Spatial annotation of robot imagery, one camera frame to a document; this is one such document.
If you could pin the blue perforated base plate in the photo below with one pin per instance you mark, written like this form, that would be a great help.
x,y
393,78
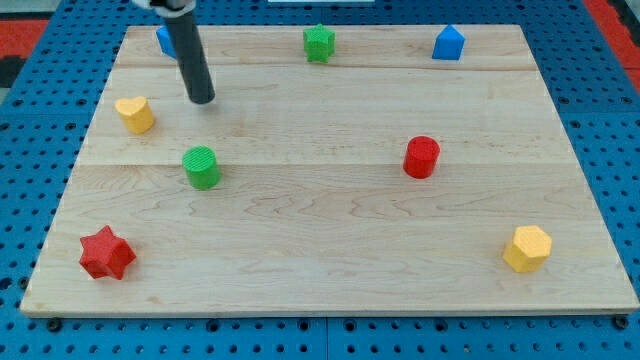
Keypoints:
x,y
57,55

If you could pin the green cylinder block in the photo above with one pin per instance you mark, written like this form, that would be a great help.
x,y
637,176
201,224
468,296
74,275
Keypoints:
x,y
201,167

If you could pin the red cylinder block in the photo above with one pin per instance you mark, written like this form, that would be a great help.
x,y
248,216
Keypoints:
x,y
421,157

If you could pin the yellow hexagon block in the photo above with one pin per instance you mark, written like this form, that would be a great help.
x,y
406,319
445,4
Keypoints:
x,y
528,249

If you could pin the wooden board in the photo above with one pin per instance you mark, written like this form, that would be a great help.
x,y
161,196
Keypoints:
x,y
314,214

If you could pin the yellow heart block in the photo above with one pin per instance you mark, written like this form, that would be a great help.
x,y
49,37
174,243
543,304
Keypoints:
x,y
135,114

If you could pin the green star block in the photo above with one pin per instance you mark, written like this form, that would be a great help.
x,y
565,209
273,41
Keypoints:
x,y
319,43

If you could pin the blue block behind pointer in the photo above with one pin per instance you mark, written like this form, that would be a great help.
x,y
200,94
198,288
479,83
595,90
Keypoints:
x,y
165,42

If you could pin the red star block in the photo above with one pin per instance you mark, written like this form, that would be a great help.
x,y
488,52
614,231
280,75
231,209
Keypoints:
x,y
105,255

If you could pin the blue pentagon block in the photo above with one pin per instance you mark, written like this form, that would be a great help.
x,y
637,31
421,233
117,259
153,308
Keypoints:
x,y
449,44

